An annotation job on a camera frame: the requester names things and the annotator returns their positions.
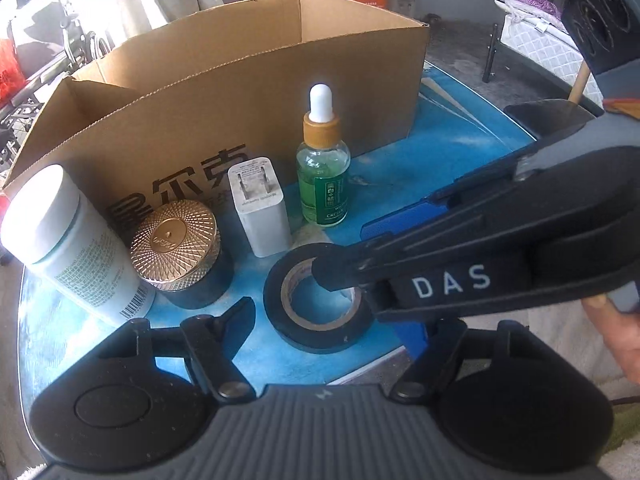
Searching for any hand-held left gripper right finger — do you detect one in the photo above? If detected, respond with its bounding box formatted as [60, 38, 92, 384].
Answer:
[390, 317, 551, 403]

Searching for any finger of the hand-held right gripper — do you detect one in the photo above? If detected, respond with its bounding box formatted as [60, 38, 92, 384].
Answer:
[312, 200, 506, 296]
[360, 155, 526, 247]

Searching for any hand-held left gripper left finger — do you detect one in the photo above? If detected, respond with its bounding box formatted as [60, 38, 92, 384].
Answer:
[97, 297, 258, 403]

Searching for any black tape roll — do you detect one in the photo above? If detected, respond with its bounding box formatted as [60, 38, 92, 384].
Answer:
[262, 242, 381, 356]

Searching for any green glass dropper bottle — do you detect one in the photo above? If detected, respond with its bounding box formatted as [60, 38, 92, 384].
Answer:
[296, 83, 352, 228]

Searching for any white plug charger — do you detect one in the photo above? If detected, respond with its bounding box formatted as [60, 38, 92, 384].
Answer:
[227, 156, 292, 259]

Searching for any dark jar with gold lid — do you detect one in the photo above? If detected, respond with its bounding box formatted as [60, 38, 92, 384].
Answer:
[130, 200, 236, 311]

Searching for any brown cardboard box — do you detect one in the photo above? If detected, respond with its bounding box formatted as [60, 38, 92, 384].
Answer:
[2, 0, 432, 231]

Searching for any person's right hand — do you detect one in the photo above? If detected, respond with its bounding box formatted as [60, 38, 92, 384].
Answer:
[581, 290, 640, 381]

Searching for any white fuzzy towel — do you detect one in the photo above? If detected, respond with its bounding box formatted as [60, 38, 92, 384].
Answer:
[525, 305, 631, 411]

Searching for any dark stool seat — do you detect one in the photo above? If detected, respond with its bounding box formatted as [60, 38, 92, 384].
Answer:
[505, 99, 598, 136]

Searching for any white plastic bottle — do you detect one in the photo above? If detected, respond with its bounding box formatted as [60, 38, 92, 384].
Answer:
[0, 164, 157, 328]

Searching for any white quilted bag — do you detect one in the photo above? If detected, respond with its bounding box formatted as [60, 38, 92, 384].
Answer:
[500, 0, 601, 103]

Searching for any black wooden chair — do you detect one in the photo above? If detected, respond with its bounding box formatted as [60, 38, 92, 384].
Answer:
[560, 0, 640, 106]

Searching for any purple cloth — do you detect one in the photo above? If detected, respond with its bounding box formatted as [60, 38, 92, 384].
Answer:
[515, 0, 561, 16]

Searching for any wheelchair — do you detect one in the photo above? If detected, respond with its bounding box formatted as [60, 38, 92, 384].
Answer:
[0, 0, 116, 126]

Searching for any red plastic bag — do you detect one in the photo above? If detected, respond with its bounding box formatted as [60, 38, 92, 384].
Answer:
[0, 37, 26, 103]

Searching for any black metal frame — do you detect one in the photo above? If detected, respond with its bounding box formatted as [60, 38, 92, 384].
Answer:
[481, 22, 501, 83]

